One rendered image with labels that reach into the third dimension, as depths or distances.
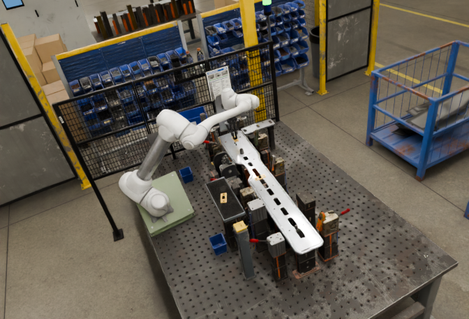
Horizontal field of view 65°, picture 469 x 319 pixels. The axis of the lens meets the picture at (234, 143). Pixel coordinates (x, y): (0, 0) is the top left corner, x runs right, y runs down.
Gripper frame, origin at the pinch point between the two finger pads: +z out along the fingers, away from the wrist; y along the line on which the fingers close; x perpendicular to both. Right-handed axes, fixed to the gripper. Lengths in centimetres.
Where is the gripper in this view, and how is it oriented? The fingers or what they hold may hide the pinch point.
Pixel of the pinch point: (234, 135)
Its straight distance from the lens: 298.2
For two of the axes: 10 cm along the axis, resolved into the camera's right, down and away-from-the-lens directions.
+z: 1.4, 8.0, 5.8
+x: -3.6, -5.0, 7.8
